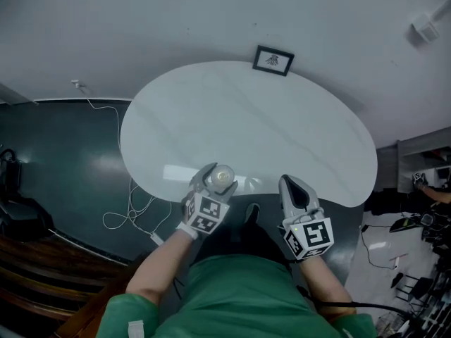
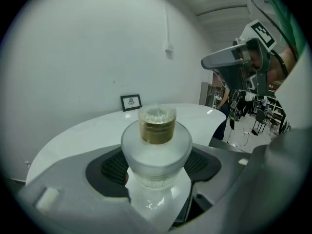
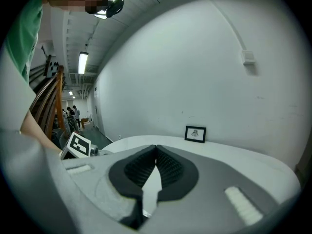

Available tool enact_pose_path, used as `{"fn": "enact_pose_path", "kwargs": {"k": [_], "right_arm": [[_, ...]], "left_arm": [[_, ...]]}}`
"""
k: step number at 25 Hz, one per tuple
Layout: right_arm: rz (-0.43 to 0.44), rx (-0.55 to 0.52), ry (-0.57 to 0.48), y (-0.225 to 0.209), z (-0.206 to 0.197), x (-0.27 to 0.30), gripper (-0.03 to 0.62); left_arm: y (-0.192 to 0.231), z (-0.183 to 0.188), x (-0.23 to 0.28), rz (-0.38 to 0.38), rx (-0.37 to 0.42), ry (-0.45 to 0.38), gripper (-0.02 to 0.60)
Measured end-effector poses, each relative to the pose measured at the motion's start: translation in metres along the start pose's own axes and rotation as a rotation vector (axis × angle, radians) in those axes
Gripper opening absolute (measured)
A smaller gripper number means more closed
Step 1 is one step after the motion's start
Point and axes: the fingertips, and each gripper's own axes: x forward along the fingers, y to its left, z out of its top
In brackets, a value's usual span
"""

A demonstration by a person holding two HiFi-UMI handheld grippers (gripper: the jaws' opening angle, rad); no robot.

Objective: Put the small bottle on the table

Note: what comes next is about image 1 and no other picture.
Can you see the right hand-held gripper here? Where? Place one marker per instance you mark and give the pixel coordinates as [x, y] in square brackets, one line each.
[311, 236]

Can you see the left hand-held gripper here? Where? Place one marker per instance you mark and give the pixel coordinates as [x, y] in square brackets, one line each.
[206, 213]

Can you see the small clear glass jar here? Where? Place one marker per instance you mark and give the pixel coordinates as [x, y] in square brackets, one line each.
[222, 176]

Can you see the another person's forearm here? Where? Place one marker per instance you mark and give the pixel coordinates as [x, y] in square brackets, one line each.
[440, 195]

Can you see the person's right forearm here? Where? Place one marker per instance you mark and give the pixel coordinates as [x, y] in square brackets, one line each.
[324, 280]

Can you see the person's left forearm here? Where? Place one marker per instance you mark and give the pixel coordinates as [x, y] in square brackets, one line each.
[158, 269]

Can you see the white round table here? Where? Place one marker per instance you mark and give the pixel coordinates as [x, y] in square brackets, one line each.
[246, 125]

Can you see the person's black shoe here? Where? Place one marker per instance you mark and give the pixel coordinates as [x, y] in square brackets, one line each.
[253, 213]

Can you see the white power adapter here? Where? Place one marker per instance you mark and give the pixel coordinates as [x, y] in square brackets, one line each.
[156, 238]

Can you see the grey wooden cabinet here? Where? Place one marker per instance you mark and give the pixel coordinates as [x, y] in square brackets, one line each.
[387, 167]

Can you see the black and green device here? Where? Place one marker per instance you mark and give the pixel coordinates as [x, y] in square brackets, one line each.
[405, 224]

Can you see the person's green shirt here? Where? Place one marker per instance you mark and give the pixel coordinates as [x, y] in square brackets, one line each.
[239, 301]

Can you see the black stool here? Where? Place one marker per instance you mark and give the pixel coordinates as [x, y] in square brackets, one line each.
[421, 283]

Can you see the brown wooden furniture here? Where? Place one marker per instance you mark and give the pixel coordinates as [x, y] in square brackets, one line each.
[42, 276]

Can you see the black equipment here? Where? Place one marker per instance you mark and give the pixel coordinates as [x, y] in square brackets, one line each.
[21, 210]

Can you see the black picture frame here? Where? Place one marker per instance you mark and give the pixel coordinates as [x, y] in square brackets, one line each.
[273, 61]

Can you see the white wall socket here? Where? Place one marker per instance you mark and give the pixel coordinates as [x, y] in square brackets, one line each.
[78, 84]

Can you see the white wall junction box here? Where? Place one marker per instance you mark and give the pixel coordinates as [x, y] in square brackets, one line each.
[424, 30]

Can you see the white wall conduit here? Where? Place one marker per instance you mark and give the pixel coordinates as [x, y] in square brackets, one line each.
[442, 11]

